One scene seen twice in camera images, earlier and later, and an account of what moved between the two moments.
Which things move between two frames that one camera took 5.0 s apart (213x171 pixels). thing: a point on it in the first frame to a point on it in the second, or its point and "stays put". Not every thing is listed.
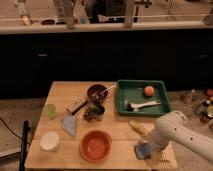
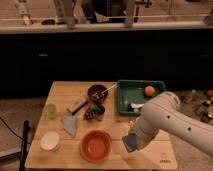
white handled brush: x=134 y=107 stays put
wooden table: x=80 y=128 stays put
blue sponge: x=143 y=150 to x=130 y=141
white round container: x=49 y=141 stays put
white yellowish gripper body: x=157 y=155 to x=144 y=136
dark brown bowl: x=95 y=95 stays put
